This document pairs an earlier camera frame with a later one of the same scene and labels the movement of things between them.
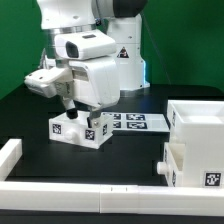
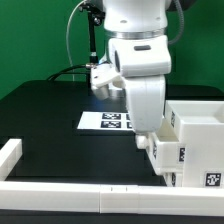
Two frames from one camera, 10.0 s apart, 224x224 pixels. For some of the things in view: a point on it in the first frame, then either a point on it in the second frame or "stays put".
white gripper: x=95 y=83 → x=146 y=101
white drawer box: x=75 y=131 → x=165 y=149
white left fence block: x=10 y=153 stays put
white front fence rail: x=205 y=201 stays put
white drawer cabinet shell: x=199 y=125 stays put
